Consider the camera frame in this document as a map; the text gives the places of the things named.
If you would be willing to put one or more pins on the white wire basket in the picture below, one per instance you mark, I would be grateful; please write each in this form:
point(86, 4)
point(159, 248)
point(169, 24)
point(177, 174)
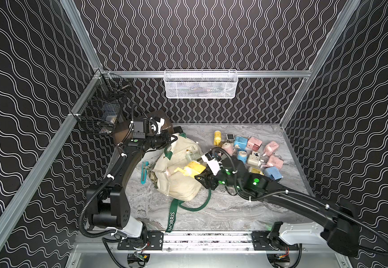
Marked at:
point(200, 84)

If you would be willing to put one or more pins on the cream panda pencil sharpener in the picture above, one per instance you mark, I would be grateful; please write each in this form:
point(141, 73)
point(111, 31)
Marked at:
point(255, 159)

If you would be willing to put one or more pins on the blue pencil sharpener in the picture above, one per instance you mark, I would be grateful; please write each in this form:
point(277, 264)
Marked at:
point(240, 143)

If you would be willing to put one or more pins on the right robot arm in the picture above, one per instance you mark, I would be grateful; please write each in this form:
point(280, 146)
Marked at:
point(333, 224)

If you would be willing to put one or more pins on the teal utility knife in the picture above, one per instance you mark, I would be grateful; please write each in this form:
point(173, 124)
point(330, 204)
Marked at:
point(144, 172)

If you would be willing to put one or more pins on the light blue box sharpener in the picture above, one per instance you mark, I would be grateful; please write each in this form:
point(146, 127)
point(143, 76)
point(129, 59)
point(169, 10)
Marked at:
point(273, 173)

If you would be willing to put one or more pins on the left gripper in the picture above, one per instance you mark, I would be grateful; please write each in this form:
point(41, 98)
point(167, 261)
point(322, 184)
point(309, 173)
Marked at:
point(166, 139)

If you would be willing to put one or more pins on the cream tote bag green handles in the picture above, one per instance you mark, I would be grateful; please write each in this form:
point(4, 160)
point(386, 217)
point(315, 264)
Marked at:
point(181, 188)

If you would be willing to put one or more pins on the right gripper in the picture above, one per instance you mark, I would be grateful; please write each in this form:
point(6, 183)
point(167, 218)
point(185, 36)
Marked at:
point(208, 178)

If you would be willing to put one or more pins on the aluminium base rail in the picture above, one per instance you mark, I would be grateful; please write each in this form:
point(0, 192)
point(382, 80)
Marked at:
point(196, 242)

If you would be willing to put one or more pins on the pink box pencil sharpener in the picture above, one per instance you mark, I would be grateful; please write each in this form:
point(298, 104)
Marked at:
point(254, 144)

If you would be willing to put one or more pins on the light blue round sharpener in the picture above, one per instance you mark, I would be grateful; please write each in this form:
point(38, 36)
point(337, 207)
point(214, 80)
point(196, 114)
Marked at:
point(242, 156)

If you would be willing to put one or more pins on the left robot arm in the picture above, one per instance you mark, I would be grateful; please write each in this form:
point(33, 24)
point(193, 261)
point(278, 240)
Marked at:
point(107, 210)

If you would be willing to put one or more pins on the pink rounded pencil sharpener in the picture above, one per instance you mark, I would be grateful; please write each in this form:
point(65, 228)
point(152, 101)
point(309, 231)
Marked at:
point(270, 148)

